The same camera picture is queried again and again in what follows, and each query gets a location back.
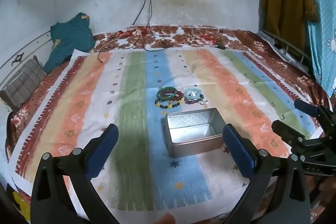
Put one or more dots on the turquoise printed cloth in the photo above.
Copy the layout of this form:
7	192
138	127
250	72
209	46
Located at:
323	29

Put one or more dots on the person's left hand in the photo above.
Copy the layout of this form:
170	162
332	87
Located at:
164	219

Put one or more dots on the striped pastel mat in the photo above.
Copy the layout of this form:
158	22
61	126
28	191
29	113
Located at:
131	108

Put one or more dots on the silver metal tin box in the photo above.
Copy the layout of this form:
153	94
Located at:
194	146

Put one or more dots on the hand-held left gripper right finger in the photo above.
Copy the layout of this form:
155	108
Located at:
236	153

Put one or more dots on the green jade bangle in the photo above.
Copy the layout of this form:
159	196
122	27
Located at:
158	95

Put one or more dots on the mustard brown garment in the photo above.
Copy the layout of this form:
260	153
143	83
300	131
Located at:
283	3

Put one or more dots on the teal garment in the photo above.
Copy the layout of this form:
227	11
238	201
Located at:
68	40

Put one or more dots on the metal bed rail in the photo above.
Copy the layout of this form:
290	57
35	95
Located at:
288	47

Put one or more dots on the grey plaid pillow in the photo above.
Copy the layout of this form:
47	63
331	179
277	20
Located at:
23	82

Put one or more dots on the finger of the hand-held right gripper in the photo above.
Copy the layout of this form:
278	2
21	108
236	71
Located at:
305	107
284	129

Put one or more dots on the white bed headboard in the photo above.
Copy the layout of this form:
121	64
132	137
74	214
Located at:
15	66

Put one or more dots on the small dark green charger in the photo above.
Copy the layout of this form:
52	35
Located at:
221	46

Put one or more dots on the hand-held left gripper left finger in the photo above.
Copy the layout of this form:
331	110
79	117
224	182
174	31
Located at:
105	150

